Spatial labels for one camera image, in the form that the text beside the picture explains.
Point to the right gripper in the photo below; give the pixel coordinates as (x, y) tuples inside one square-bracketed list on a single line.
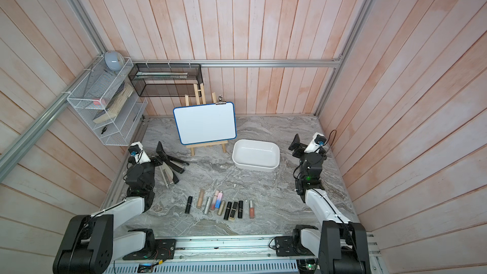
[(298, 155)]

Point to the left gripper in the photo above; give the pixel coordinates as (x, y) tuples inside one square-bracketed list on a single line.
[(160, 150)]

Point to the white storage box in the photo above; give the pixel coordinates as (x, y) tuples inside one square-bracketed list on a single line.
[(256, 155)]

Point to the black lipstick tube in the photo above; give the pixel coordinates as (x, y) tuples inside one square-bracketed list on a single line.
[(240, 209)]

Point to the red lip gloss tube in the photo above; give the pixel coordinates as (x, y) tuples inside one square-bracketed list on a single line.
[(251, 210)]

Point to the gold black square lipstick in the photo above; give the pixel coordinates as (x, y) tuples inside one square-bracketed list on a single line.
[(233, 210)]

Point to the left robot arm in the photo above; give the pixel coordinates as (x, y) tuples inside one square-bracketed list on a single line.
[(89, 244)]

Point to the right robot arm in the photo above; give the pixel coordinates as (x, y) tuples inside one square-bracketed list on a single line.
[(337, 245)]

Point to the beige lipstick tube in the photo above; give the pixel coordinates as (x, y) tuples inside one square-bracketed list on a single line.
[(200, 198)]

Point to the black lipstick silver band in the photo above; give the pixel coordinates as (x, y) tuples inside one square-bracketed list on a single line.
[(188, 205)]

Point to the silver lipstick tube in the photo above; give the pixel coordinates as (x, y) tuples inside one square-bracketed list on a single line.
[(208, 205)]

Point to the pink frosted lipstick tube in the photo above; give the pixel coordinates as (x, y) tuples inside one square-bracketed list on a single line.
[(214, 200)]

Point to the pink blue lipstick tube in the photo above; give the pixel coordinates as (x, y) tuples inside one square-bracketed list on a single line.
[(219, 200)]

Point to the gold lipstick tube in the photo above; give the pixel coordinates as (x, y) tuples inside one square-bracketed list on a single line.
[(221, 208)]

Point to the black lipstick gold band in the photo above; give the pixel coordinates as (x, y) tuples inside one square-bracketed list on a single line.
[(228, 211)]

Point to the blue framed whiteboard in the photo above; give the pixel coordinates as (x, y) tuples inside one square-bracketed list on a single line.
[(186, 119)]

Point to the metal binder clip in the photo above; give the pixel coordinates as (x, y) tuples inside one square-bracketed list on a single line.
[(219, 100)]

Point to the black mesh basket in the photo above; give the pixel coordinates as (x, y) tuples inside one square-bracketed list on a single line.
[(165, 80)]

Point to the pink item on shelf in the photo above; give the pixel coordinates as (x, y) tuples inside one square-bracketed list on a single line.
[(99, 102)]

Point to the grey round speaker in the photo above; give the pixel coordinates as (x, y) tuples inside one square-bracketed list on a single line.
[(114, 61)]

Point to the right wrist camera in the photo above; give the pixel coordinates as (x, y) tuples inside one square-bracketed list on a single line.
[(317, 143)]

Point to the white wire shelf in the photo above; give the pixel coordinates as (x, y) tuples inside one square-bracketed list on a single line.
[(108, 103)]

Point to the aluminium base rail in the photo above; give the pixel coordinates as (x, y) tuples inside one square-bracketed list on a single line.
[(229, 254)]

